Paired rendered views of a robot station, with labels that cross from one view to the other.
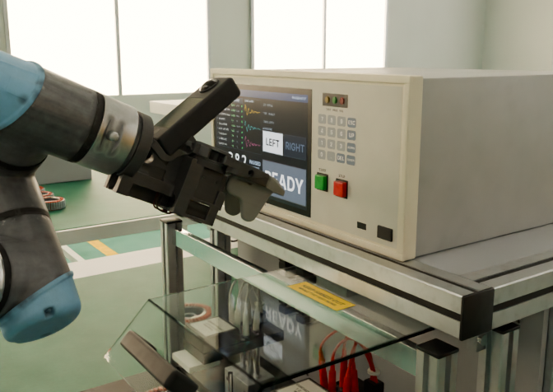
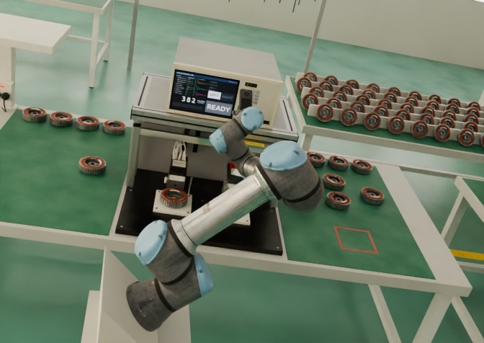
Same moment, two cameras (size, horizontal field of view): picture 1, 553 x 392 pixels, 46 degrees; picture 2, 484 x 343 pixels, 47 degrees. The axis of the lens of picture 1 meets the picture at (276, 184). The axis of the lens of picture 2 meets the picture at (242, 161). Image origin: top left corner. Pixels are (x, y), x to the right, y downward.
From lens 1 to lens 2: 191 cm
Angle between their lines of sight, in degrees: 62
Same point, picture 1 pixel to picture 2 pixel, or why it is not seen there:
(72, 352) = (72, 198)
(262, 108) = (209, 83)
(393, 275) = (276, 134)
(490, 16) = not seen: outside the picture
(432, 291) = (289, 136)
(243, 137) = (194, 91)
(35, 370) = (76, 210)
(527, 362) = not seen: hidden behind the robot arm
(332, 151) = not seen: hidden behind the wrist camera
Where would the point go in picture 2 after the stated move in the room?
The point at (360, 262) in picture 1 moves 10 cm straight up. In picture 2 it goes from (263, 132) to (269, 109)
